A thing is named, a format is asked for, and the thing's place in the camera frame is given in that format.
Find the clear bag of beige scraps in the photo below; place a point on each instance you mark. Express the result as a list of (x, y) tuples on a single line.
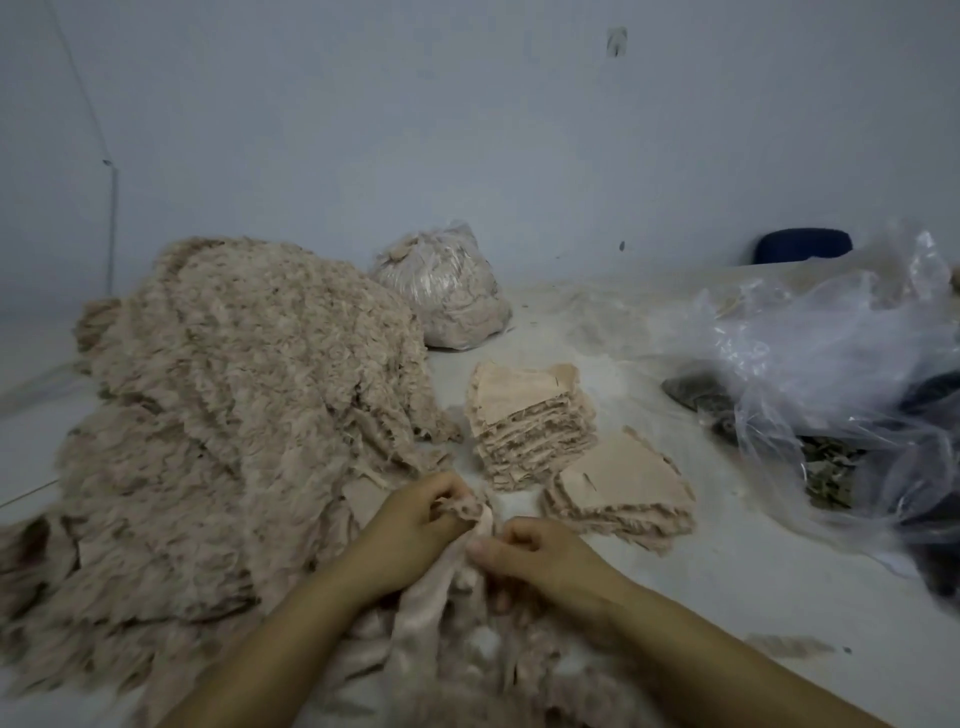
[(443, 285)]

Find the person's right hand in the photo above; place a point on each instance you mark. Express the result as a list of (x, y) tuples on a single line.
[(552, 563)]

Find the large pile beige fabric scraps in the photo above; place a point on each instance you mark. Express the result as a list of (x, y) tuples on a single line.
[(225, 420)]

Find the stack of sorted beige pieces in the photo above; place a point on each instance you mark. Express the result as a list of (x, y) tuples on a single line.
[(528, 420)]

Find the person's left forearm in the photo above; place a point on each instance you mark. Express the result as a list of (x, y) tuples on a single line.
[(263, 660)]

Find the person's right forearm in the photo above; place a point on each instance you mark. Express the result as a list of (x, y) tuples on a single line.
[(743, 668)]

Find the large clear plastic bag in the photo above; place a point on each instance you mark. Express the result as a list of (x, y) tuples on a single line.
[(840, 360)]

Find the person's left hand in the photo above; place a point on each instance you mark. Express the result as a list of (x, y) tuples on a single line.
[(398, 533)]

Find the beige scrap strips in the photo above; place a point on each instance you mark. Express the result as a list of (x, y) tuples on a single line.
[(450, 645)]

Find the blue chair back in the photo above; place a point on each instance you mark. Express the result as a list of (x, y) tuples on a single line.
[(803, 245)]

